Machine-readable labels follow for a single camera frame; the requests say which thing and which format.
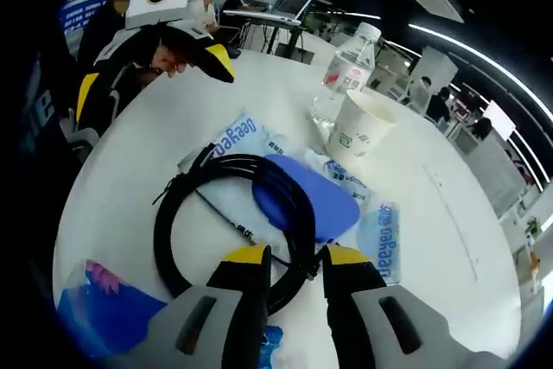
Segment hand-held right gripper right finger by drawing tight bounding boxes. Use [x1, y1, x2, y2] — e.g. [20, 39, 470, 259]
[321, 243, 507, 369]

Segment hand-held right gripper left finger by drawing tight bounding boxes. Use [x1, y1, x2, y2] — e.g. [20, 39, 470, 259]
[97, 244, 272, 369]

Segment black cable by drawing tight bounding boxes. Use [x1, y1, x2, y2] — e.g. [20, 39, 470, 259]
[151, 143, 323, 316]

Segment blue tissue pack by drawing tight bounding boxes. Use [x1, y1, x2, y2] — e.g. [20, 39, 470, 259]
[55, 258, 285, 369]

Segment clear bag with blue print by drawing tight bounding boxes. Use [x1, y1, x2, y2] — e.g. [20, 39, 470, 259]
[176, 109, 403, 288]

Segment clear water bottle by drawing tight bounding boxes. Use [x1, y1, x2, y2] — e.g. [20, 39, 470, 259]
[309, 22, 383, 132]

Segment white paper cup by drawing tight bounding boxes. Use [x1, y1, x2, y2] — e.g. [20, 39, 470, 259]
[324, 89, 397, 158]

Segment person's left hand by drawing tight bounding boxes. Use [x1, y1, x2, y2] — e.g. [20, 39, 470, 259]
[148, 43, 189, 80]

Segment person's black printed shirt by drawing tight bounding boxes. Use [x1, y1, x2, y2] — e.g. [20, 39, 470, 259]
[15, 40, 74, 162]

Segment potted green plant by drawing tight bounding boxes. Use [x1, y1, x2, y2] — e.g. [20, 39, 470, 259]
[525, 216, 543, 240]

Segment grey mesh office chair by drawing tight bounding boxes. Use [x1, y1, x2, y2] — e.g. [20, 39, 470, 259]
[468, 130, 545, 217]

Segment long curved ceiling light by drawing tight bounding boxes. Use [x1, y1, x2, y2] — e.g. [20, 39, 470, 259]
[408, 21, 553, 124]

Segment pink white display screen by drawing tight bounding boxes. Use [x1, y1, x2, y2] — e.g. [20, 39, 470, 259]
[482, 99, 518, 139]

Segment ceiling air conditioner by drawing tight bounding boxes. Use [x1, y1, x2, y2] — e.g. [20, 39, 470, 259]
[399, 0, 466, 23]

